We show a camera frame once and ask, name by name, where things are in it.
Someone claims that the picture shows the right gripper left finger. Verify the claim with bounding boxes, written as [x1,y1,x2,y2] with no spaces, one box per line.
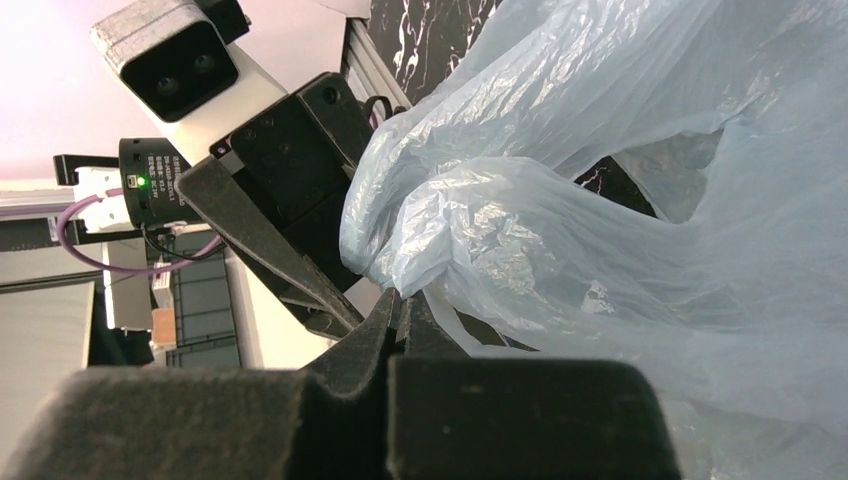
[3,290,401,479]

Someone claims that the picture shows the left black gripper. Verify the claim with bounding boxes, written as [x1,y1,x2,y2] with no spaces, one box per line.
[176,72,372,340]

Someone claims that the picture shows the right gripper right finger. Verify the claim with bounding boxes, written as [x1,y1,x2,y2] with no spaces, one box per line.
[387,294,682,479]

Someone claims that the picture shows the light blue plastic bag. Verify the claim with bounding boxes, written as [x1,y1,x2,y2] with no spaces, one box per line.
[340,1,847,479]

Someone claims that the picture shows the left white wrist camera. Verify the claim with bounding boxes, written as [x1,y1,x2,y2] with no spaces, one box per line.
[90,1,288,165]

